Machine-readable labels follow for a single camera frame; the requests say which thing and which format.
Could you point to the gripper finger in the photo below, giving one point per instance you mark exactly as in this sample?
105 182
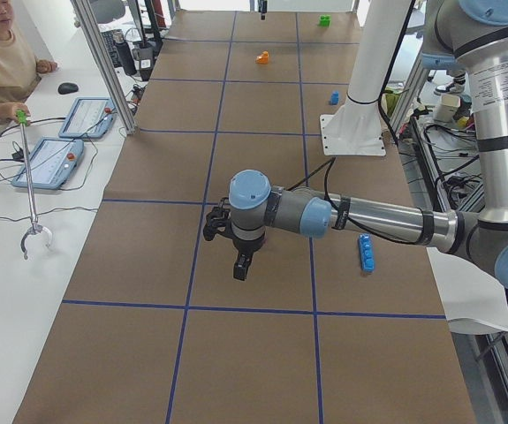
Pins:
263 9

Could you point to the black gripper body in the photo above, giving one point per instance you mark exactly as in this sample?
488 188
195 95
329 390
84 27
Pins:
246 246

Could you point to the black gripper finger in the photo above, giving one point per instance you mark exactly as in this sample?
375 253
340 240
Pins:
241 266

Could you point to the orange trapezoid block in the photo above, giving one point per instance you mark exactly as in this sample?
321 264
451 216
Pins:
263 58

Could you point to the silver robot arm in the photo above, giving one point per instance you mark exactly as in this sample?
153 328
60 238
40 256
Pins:
472 35

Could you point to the green toy block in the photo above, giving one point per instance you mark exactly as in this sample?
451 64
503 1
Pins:
324 21

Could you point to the small blue toy block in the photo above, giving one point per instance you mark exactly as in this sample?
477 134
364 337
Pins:
334 98

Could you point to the long blue toy block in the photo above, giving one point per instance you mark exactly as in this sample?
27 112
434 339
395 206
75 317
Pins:
367 255

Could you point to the brown paper table mat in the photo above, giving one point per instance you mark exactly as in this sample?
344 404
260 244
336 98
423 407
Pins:
153 328

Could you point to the black water bottle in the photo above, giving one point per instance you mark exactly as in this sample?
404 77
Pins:
124 54

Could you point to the black keyboard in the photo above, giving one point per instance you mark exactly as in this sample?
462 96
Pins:
109 42

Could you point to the far teach pendant tablet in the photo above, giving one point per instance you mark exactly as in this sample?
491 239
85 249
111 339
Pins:
89 117

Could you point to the teach pendant tablet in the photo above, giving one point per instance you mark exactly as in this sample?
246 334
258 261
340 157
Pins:
53 161
89 117

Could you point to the near teach pendant tablet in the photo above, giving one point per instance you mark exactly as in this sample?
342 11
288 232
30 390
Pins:
53 161

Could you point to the black computer mouse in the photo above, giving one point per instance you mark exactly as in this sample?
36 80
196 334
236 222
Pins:
67 88

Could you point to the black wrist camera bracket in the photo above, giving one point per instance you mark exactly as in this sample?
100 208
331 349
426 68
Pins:
218 221

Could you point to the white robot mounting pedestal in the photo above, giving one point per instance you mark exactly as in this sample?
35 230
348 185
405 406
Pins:
355 128

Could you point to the aluminium frame post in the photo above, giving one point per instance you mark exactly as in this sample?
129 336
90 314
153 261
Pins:
103 62

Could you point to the green handled reacher grabber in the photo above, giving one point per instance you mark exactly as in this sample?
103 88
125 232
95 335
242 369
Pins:
35 227

